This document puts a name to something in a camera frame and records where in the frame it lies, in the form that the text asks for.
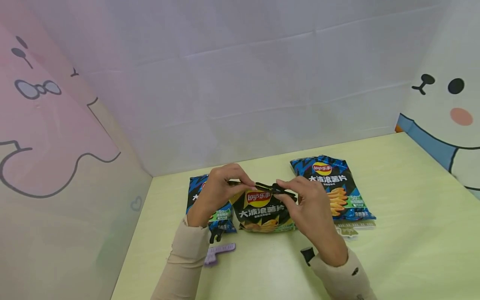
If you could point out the person's left index finger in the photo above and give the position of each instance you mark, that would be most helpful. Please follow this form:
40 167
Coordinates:
234 168

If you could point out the person's left forearm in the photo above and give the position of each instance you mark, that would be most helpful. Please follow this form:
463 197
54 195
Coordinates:
183 262

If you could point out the person's right forearm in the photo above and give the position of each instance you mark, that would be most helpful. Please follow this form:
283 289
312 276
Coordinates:
343 279

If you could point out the person's right hand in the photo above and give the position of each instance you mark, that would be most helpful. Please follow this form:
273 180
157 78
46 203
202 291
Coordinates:
315 216

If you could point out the black crisp packet green bottom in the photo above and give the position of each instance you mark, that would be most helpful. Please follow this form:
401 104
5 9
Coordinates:
260 214

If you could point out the purple bag clip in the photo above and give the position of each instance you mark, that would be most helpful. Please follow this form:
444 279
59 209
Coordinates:
218 251

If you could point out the person's right thumb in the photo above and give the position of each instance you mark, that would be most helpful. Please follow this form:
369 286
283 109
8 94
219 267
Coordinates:
290 204

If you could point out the olive bag clip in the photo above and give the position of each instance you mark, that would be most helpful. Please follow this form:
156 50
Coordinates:
354 227

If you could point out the person's left hand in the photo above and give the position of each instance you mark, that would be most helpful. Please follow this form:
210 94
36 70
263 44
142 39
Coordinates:
214 195

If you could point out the black bag clip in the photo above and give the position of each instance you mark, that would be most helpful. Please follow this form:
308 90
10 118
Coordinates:
270 189

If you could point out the blue black crisp packet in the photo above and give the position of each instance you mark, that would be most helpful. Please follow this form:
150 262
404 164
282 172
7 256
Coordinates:
339 183
221 220

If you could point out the person's left thumb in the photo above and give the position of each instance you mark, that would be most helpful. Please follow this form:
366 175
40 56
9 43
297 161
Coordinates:
243 182

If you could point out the person's right index finger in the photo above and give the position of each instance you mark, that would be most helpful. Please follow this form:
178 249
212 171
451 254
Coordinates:
289 183

